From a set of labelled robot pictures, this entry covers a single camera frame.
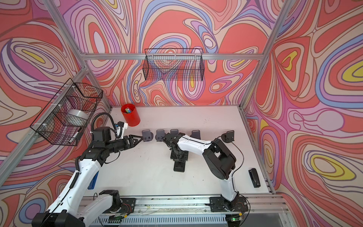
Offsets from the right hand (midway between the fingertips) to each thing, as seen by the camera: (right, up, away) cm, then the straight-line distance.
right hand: (179, 163), depth 88 cm
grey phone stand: (-22, +17, +8) cm, 29 cm away
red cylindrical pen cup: (-35, +31, +11) cm, 48 cm away
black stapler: (+43, -5, -9) cm, 44 cm away
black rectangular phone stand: (0, -1, -2) cm, 2 cm away
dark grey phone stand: (+33, +16, +8) cm, 38 cm away
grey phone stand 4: (+10, +18, +4) cm, 21 cm away
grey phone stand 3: (-4, +19, +7) cm, 21 cm away
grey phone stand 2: (-15, +17, +14) cm, 26 cm away
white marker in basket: (-54, +18, -17) cm, 60 cm away
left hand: (-21, +17, -12) cm, 29 cm away
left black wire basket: (-61, +27, -15) cm, 69 cm away
